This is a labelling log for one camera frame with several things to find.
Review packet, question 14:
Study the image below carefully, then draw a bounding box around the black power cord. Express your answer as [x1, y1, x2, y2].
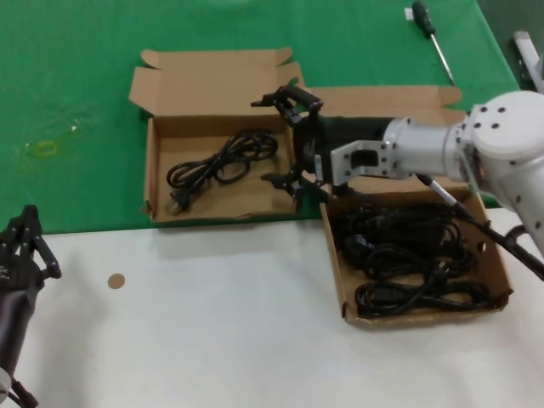
[339, 232, 479, 284]
[166, 130, 280, 213]
[354, 280, 496, 318]
[335, 201, 467, 240]

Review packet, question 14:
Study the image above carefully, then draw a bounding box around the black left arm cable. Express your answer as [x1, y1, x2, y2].
[6, 376, 39, 408]

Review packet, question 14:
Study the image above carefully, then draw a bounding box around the open brown cardboard box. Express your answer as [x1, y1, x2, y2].
[128, 46, 306, 223]
[305, 84, 514, 329]

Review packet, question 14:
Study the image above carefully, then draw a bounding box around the grey metal bracket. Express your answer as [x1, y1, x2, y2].
[512, 31, 544, 93]

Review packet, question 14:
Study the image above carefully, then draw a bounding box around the green tablecloth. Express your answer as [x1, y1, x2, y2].
[0, 0, 544, 237]

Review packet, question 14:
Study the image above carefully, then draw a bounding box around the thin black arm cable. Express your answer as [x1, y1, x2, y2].
[502, 224, 535, 254]

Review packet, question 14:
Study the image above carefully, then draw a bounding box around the yellow rectangular outline mark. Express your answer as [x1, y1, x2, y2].
[32, 140, 60, 160]

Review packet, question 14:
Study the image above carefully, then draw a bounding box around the green handled screwdriver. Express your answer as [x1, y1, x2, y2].
[411, 0, 456, 85]

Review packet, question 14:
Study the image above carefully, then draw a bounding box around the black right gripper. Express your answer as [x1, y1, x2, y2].
[250, 84, 337, 201]

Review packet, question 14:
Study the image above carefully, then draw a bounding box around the black cable silver connector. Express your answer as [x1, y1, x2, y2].
[417, 171, 544, 282]

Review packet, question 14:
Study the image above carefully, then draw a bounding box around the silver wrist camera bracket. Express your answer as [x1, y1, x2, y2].
[330, 139, 393, 189]

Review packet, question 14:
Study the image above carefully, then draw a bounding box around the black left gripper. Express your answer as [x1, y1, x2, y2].
[0, 203, 63, 295]

